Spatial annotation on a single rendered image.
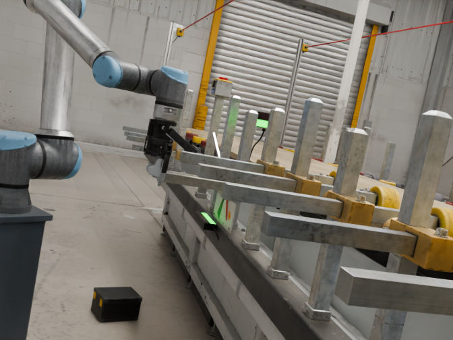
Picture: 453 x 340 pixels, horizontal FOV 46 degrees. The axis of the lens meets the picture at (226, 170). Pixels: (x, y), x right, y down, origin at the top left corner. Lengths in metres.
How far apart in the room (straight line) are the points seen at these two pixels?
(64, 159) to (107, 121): 7.28
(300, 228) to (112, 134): 8.67
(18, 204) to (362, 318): 1.22
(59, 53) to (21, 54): 7.14
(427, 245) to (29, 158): 1.49
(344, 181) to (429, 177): 0.26
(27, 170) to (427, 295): 1.64
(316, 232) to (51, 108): 1.49
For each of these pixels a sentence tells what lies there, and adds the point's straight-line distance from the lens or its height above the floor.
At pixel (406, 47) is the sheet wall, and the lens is 11.74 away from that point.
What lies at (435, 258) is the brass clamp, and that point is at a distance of 0.86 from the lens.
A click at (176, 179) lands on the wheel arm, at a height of 0.85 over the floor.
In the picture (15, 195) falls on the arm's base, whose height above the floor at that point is 0.66.
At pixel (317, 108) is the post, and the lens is 1.35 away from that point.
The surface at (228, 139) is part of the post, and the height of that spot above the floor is 0.99.
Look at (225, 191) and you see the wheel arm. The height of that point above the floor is 0.95.
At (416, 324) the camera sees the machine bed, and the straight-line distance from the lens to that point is 1.25.
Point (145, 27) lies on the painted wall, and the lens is 9.47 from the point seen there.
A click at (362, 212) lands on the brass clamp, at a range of 1.07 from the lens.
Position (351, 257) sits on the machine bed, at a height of 0.78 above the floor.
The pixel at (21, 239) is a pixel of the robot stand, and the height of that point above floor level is 0.51.
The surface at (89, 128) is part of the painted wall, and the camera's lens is 9.34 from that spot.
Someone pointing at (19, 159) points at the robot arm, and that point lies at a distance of 1.99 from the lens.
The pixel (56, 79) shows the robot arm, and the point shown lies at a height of 1.09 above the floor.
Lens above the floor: 1.09
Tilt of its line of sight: 6 degrees down
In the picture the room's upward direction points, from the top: 11 degrees clockwise
